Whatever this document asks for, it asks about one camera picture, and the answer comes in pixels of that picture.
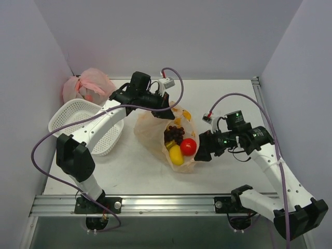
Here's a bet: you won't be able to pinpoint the banana print plastic bag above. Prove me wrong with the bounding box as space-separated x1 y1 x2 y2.
134 105 199 173

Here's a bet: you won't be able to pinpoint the red fake tomato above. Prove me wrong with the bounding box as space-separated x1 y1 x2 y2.
180 138 197 156

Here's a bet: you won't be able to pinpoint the dark purple fake grapes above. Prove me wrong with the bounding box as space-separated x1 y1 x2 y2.
164 126 185 145

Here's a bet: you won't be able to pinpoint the yellow fake lemon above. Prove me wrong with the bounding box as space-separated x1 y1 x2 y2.
169 145 184 165

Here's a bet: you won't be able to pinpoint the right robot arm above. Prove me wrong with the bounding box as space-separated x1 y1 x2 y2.
195 110 328 240

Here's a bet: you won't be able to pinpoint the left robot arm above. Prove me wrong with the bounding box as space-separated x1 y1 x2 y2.
56 72 175 213

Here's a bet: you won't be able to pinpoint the pink plastic bag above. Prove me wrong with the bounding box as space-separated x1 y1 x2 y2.
62 68 117 105

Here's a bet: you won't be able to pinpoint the white perforated plastic basket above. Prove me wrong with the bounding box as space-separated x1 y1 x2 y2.
48 98 125 157

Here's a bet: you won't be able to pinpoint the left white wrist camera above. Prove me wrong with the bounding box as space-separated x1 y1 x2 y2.
157 77 175 96

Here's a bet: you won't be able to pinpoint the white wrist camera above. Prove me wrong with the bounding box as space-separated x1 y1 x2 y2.
157 77 175 96
202 113 222 132

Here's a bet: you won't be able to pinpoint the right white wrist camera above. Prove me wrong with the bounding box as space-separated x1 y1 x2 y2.
202 113 222 132

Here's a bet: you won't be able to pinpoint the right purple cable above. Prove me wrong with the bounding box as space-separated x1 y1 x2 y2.
207 92 291 249

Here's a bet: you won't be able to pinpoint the purple cable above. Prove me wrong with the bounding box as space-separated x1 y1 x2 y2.
31 67 185 231
207 92 291 249

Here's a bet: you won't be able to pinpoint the aluminium right rail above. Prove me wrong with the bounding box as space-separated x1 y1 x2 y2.
251 77 273 137

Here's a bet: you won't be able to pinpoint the aluminium rail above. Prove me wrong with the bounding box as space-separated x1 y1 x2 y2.
30 194 230 218
251 77 273 137

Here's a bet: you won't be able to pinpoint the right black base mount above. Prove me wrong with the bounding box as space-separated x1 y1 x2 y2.
214 196 260 233

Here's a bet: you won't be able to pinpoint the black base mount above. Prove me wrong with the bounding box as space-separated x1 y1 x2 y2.
74 196 122 233
214 196 260 233

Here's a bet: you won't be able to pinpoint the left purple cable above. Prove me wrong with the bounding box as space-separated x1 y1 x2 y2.
31 67 185 231

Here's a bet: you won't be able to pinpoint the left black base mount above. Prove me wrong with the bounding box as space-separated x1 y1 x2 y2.
74 196 122 233

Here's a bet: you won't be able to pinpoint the aluminium front rail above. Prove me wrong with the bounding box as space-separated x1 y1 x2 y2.
30 194 230 218

